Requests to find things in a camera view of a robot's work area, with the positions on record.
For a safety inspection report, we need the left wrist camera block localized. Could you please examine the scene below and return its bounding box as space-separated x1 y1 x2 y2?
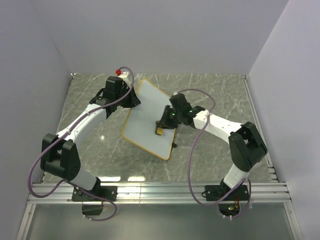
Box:
104 76 124 94

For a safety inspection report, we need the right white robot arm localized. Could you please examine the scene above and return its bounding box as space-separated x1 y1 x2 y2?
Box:
155 105 268 200

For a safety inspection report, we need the left black controller box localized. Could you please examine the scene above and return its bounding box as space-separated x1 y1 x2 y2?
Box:
81 204 104 216

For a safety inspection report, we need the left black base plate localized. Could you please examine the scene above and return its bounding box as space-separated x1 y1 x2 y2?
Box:
71 186 118 202

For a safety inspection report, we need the red cable connector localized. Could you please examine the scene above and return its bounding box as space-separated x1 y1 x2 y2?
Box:
115 69 122 76

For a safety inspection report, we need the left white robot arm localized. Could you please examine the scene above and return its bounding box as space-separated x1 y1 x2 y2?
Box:
40 86 141 201

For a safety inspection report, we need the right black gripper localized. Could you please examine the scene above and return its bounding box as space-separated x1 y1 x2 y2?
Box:
156 106 182 131

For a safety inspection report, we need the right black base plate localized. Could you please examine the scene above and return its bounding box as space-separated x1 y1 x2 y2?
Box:
201 184 250 202

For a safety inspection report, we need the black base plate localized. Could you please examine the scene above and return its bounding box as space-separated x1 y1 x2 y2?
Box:
201 184 250 202
71 186 118 202

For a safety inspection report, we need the yellow-framed whiteboard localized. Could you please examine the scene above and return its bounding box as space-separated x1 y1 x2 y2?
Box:
121 79 175 161

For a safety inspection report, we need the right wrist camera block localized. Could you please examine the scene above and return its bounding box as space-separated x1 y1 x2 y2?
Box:
169 93 192 112

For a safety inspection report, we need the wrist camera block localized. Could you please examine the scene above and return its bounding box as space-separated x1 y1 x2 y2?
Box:
169 93 192 112
104 76 124 94

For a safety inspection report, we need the right controller board with leds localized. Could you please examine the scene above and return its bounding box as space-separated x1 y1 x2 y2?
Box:
218 203 241 218

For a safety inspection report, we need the aluminium mounting rail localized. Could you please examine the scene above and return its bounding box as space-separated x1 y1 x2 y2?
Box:
26 182 292 205

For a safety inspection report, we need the yellow eraser pad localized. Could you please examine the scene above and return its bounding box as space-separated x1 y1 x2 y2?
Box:
155 127 164 136

